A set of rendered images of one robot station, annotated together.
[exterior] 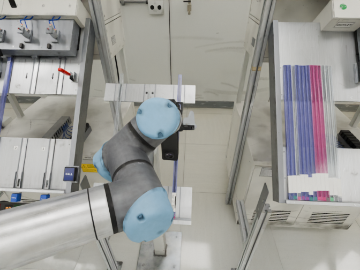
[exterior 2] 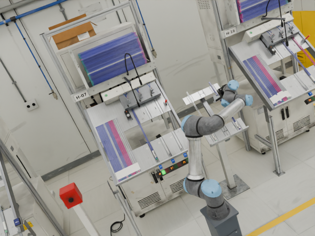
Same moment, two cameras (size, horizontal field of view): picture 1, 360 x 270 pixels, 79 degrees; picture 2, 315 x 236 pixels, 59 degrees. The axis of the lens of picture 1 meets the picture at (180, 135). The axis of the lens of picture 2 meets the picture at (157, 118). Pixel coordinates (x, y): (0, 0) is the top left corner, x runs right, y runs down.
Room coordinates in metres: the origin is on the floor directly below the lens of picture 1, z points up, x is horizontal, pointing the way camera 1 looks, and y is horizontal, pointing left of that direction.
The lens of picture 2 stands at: (-1.29, 1.00, 1.96)
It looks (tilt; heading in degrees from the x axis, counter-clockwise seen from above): 25 degrees down; 348
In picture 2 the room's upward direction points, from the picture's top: 21 degrees counter-clockwise
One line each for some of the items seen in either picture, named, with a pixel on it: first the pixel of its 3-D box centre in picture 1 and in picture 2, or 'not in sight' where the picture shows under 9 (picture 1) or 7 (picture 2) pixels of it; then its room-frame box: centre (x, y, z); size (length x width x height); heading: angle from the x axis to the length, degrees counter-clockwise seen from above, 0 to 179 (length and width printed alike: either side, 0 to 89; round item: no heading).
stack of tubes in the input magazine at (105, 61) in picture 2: not in sight; (113, 58); (1.05, 0.66, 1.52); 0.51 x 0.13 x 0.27; 87
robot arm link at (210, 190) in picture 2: not in sight; (211, 192); (-0.01, 0.56, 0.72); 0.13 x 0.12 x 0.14; 24
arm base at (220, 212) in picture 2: not in sight; (216, 205); (-0.01, 0.56, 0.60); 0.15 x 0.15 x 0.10
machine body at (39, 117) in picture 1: (80, 156); (150, 165); (1.17, 0.72, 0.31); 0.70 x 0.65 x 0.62; 87
